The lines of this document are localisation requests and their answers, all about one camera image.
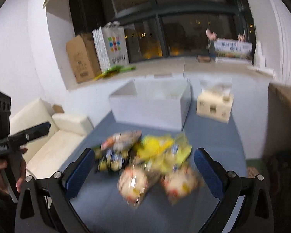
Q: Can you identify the brown cardboard box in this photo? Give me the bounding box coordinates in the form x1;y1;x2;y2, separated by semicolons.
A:
65;33;103;83

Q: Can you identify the dark snack packet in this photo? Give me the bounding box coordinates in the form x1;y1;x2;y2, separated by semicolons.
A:
94;130;143;173

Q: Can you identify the yellow snack packet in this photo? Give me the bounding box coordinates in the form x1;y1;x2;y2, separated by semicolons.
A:
133;133;193;174

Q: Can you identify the printed gift box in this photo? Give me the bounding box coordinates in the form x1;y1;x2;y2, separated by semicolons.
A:
214;38;253;63

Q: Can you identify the flat brown box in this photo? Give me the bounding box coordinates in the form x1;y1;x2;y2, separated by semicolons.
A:
196;54;216;63

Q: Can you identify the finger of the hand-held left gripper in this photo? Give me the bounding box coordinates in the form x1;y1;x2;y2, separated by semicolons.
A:
21;122;51;142

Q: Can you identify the green plastic wrapper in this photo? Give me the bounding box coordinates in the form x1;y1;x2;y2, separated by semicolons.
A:
94;65;137;81

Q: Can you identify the cream tissue pack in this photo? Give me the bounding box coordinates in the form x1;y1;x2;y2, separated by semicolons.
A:
196;78;234;123

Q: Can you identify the wooden desk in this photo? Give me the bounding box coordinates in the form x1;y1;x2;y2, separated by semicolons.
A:
267;82;291;129

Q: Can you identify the white orange snack packet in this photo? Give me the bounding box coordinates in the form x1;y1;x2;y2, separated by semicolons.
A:
161;167;202;205
117;167;161;208

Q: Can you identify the dark window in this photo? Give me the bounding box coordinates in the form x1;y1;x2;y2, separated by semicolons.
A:
67;0;255;59

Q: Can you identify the white shopping bag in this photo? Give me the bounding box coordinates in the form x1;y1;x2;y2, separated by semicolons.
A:
92;22;130;72

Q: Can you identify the cream sofa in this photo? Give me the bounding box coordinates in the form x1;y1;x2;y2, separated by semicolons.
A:
9;98;94;180

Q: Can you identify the white box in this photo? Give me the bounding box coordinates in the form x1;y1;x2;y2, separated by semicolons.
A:
109;77;192;132

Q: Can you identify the person's left forearm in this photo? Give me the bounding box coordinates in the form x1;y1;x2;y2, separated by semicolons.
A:
0;184;20;233

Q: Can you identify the white plastic bottle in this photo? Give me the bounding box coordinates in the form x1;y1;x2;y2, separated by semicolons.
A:
253;41;268;68

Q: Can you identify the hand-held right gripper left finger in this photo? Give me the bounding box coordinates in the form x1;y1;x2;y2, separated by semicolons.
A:
15;148;95;233

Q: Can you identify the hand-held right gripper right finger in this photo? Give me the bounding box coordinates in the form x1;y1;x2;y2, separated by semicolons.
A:
193;148;274;233

